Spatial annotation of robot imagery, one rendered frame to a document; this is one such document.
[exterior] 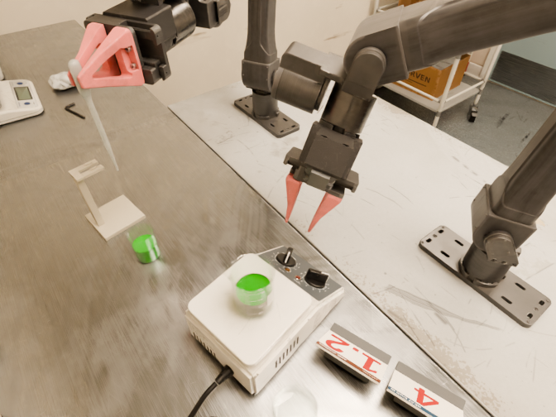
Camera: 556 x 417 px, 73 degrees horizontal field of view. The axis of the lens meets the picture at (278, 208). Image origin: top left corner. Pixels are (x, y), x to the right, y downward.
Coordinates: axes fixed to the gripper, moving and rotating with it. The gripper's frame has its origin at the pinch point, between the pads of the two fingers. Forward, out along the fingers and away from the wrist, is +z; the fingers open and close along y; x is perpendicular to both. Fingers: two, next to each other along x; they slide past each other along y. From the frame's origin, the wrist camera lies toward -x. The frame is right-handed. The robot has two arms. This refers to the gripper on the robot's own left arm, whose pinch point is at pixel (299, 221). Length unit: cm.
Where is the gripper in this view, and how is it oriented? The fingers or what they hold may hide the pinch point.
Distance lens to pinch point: 54.5
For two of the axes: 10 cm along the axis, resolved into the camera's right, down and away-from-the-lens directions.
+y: 9.2, 3.9, -0.6
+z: -3.4, 8.6, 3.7
